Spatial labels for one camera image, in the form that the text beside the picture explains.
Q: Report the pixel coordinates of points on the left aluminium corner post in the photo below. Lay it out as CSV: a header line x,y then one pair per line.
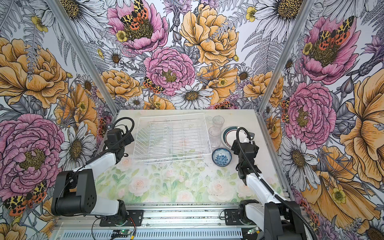
x,y
71,32

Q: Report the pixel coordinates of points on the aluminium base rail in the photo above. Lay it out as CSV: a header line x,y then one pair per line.
x,y
200,221

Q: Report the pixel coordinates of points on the aluminium corner post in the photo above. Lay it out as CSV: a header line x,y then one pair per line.
x,y
71,32
291,40

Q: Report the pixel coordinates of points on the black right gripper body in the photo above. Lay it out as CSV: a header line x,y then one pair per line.
x,y
236,151

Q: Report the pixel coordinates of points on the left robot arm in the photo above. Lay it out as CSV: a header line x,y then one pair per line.
x,y
75,193

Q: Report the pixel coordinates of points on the right aluminium corner post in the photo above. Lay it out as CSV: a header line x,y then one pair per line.
x,y
291,40

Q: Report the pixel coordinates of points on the plate green red band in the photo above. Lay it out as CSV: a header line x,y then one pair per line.
x,y
228,136

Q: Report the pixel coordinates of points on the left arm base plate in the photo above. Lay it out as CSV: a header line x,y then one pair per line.
x,y
132,218

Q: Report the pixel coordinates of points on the green circuit board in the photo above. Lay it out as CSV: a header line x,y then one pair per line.
x,y
124,233

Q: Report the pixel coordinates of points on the white wire dish rack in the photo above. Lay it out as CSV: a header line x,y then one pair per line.
x,y
165,139

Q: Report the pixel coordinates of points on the white blue floral bowl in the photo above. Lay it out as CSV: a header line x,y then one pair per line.
x,y
221,157

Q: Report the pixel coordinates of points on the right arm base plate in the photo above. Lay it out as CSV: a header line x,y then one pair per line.
x,y
233,217

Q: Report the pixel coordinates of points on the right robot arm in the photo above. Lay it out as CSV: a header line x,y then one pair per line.
x,y
277,218

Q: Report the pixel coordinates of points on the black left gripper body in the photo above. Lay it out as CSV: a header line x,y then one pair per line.
x,y
129,140

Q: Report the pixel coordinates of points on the clear glass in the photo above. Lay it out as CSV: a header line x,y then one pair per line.
x,y
218,121
215,134

